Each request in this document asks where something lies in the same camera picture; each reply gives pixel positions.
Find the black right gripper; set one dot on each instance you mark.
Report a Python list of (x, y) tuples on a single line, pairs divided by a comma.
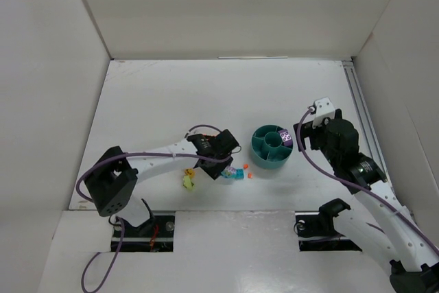
[(305, 132)]

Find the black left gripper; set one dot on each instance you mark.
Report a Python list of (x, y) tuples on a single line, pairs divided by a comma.
[(215, 168)]

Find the teal frog lotus lego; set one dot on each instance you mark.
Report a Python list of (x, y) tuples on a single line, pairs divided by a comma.
[(229, 172)]

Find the teal square lego brick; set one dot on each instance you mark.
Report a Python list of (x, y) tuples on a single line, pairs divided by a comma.
[(239, 174)]

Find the purple curved lego brick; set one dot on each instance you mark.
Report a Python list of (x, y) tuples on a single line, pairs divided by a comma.
[(286, 137)]

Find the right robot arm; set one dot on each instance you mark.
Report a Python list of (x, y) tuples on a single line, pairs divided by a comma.
[(398, 237)]

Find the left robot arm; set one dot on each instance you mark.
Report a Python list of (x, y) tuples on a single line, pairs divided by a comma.
[(178, 156)]

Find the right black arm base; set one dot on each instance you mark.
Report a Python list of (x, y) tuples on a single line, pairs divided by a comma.
[(424, 281)]

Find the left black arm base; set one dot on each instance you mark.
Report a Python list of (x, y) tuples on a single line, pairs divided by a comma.
[(111, 185)]

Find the orange funnel lego piece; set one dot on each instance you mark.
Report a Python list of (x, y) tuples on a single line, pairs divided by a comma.
[(210, 134)]

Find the yellow round face lego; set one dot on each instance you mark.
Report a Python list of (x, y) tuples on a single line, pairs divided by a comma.
[(190, 173)]

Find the teal round divided container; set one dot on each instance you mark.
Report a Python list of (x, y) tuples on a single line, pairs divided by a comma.
[(266, 148)]

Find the lime green figure lego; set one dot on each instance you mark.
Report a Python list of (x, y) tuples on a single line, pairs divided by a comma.
[(187, 183)]

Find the aluminium rail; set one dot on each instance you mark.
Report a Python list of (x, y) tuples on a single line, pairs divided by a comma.
[(361, 108)]

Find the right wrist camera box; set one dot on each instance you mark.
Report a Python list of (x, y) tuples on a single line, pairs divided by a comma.
[(323, 109)]

